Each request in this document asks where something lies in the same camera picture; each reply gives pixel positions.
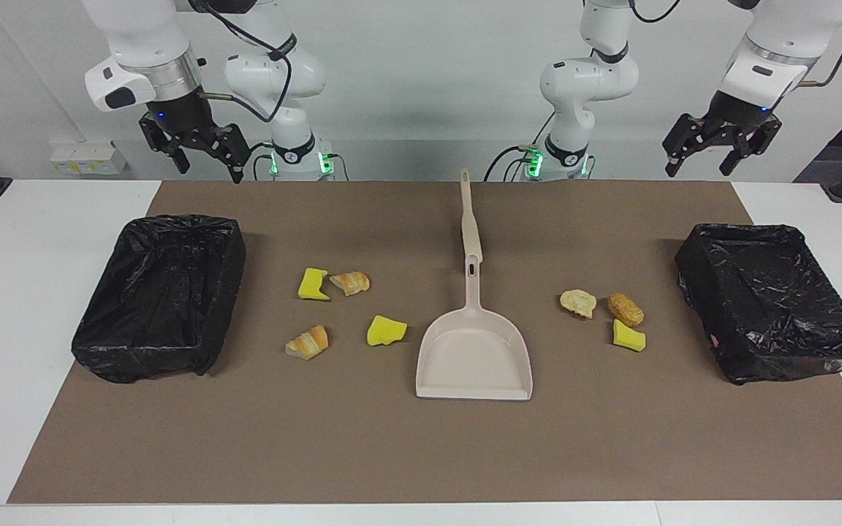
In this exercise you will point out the striped croissant piece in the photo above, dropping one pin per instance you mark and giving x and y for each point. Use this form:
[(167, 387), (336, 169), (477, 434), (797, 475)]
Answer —
[(350, 283), (308, 342)]

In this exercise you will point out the yellow sponge piece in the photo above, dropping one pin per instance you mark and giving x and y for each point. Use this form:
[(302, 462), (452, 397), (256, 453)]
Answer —
[(629, 336), (387, 330), (313, 285)]

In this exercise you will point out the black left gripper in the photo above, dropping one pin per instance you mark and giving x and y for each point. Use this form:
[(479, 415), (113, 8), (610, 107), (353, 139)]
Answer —
[(739, 113)]

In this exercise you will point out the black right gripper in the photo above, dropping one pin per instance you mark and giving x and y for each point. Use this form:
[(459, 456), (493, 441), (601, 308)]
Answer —
[(176, 117)]

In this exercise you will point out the white socket box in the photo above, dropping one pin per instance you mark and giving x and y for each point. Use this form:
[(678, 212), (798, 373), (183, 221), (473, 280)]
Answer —
[(88, 157)]

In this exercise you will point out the beige hand brush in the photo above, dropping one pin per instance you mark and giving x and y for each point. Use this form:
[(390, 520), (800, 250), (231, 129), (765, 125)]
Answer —
[(471, 226)]

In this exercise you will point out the black bag lined bin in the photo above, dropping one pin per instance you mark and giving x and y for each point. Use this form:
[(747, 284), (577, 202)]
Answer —
[(158, 307)]

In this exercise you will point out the black bag bin pink spot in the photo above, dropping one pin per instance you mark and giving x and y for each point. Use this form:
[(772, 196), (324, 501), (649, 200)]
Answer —
[(764, 307)]

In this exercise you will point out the brown table mat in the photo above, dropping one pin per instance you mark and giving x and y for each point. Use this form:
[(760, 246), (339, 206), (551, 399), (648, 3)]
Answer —
[(421, 453)]

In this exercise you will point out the brown bread roll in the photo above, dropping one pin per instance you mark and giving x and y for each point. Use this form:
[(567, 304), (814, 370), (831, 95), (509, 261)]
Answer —
[(626, 309)]

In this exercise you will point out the pale bread piece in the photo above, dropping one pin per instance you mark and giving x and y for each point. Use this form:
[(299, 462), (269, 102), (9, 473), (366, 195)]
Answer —
[(578, 302)]

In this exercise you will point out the beige plastic dustpan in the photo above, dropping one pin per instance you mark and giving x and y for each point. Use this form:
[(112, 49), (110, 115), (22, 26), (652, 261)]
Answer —
[(473, 358)]

